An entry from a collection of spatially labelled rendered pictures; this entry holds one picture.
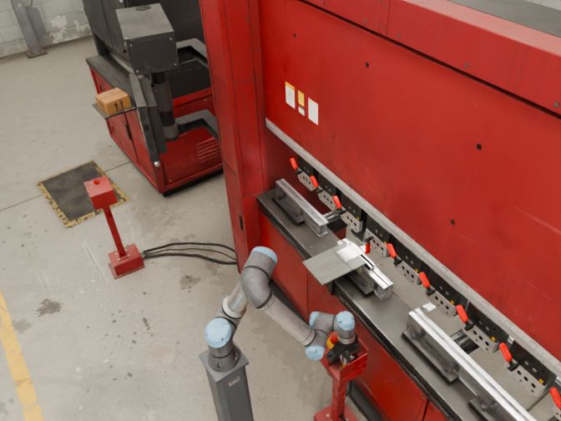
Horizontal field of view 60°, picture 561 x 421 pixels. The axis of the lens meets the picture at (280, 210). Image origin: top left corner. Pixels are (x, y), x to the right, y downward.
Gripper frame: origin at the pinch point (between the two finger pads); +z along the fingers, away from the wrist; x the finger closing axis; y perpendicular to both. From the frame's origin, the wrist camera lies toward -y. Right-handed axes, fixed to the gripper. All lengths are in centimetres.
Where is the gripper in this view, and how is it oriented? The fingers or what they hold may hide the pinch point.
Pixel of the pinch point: (344, 363)
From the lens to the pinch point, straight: 244.5
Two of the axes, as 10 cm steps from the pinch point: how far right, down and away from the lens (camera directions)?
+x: -5.1, -5.3, 6.8
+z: 1.2, 7.4, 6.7
